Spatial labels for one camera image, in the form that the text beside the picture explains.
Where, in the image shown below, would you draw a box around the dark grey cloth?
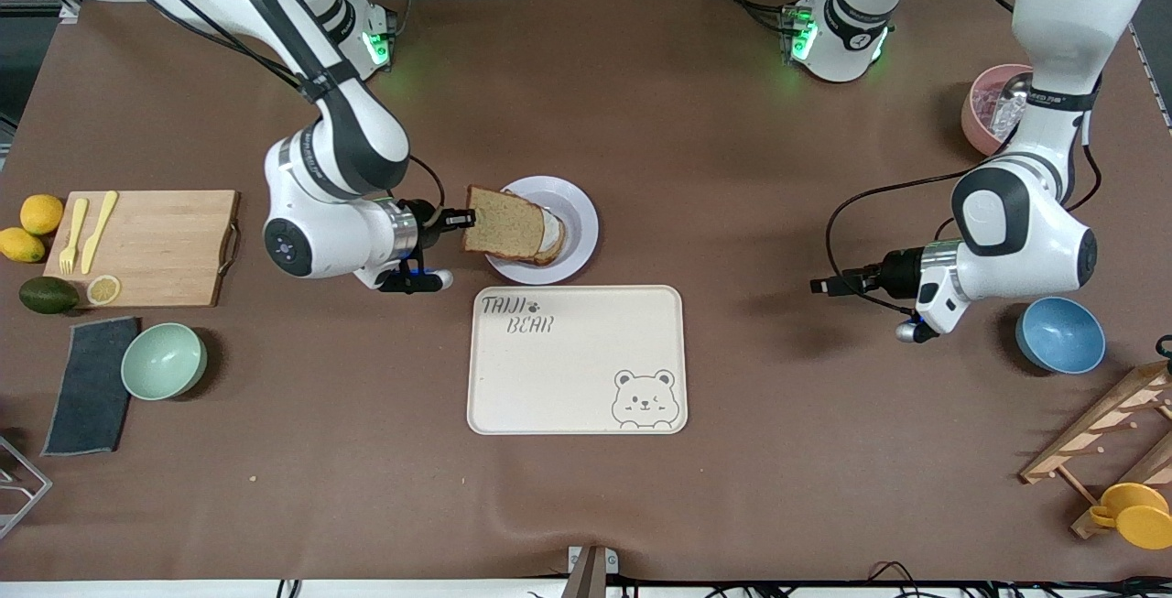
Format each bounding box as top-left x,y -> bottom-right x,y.
41,316 -> 143,458

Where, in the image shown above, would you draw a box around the yellow cup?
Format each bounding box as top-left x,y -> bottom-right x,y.
1088,483 -> 1172,550

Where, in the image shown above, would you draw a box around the yellow plastic fork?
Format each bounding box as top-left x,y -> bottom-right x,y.
60,198 -> 90,275

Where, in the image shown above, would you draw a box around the yellow plastic knife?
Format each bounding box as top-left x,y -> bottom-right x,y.
81,190 -> 120,275

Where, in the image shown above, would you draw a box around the plain brown bread slice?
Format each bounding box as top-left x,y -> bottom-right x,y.
462,184 -> 548,261

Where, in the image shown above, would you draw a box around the metal wire rack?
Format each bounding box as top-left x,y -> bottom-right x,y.
0,433 -> 53,539

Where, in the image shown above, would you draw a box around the light green bowl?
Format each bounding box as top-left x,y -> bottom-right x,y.
121,322 -> 209,402

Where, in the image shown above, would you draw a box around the metal scoop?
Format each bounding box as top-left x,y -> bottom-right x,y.
993,71 -> 1034,136

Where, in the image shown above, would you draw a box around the green avocado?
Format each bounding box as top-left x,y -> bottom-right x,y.
18,277 -> 81,315

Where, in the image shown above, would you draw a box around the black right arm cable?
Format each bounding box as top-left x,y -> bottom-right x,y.
101,0 -> 450,214

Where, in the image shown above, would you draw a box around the wooden cutting board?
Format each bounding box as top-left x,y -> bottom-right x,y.
43,190 -> 241,309

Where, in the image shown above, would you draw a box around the black base cable bundle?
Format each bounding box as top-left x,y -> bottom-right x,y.
710,0 -> 790,36

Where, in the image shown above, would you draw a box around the pink bowl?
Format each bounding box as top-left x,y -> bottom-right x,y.
960,63 -> 1036,158

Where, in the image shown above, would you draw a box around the cream bear print tray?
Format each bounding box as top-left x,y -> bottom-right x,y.
466,285 -> 689,436

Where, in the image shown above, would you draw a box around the blue bowl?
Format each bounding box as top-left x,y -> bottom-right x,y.
1015,296 -> 1107,375

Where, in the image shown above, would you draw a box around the yellow lemon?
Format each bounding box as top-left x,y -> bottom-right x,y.
0,227 -> 47,264
20,194 -> 65,236

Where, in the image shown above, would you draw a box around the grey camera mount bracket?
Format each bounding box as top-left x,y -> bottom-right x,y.
560,545 -> 619,598

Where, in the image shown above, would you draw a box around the wooden peg rack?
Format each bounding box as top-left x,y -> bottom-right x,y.
1019,362 -> 1172,541

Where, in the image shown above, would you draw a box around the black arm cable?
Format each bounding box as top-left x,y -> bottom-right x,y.
101,0 -> 450,214
824,76 -> 1104,317

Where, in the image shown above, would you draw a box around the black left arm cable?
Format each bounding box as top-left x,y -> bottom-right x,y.
824,76 -> 1104,317

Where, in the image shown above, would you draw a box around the white round plate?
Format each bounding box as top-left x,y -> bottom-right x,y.
483,176 -> 600,286

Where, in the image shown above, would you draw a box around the clear ice cubes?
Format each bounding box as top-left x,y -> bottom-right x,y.
972,85 -> 1022,141

